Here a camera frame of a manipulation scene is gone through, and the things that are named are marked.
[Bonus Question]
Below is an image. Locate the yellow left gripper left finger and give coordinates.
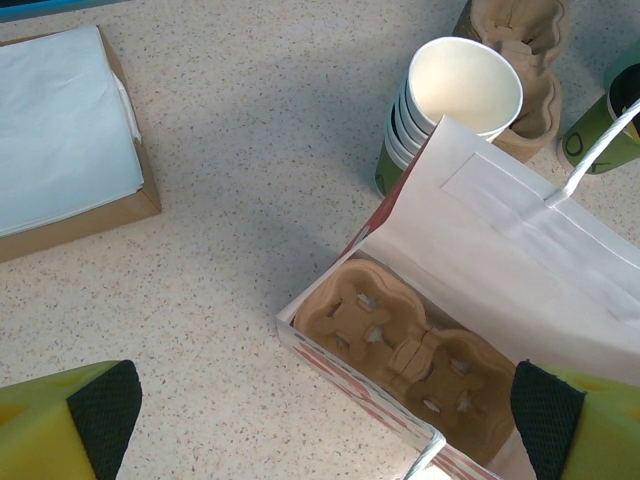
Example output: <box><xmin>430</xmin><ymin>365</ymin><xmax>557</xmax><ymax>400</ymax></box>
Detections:
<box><xmin>0</xmin><ymin>359</ymin><xmax>144</xmax><ymax>480</ymax></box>

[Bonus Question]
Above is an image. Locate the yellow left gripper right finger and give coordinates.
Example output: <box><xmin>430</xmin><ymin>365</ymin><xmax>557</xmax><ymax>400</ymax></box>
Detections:
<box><xmin>509</xmin><ymin>360</ymin><xmax>640</xmax><ymax>480</ymax></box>

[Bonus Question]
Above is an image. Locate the red white paper bag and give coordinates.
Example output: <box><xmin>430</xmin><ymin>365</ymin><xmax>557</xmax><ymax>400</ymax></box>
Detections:
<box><xmin>276</xmin><ymin>97</ymin><xmax>640</xmax><ymax>480</ymax></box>

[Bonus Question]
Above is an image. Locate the brown pulp cup carrier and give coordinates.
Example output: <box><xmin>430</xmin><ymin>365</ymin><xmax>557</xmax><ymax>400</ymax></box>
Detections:
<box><xmin>452</xmin><ymin>0</ymin><xmax>571</xmax><ymax>162</ymax></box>
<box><xmin>292</xmin><ymin>258</ymin><xmax>521</xmax><ymax>464</ymax></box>

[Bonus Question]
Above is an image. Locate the brown cardboard napkin box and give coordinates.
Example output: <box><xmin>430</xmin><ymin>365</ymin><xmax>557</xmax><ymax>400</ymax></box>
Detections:
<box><xmin>0</xmin><ymin>24</ymin><xmax>164</xmax><ymax>264</ymax></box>

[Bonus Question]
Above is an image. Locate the white napkin stack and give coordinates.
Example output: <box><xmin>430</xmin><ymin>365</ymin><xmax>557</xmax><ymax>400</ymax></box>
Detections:
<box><xmin>0</xmin><ymin>24</ymin><xmax>146</xmax><ymax>239</ymax></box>

